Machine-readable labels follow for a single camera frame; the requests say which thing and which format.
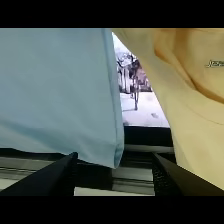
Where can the yellow T-shirt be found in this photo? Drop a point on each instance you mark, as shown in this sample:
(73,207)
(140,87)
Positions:
(193,100)

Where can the light blue T-shirt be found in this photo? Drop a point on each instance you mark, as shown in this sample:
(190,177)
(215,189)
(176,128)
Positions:
(56,93)

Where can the silver frame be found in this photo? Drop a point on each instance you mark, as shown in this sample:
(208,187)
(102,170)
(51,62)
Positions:
(130,178)

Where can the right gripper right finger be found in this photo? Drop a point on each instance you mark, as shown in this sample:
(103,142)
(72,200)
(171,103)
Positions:
(176,181)

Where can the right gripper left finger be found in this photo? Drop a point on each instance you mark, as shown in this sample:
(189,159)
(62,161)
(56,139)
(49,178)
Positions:
(53,178)

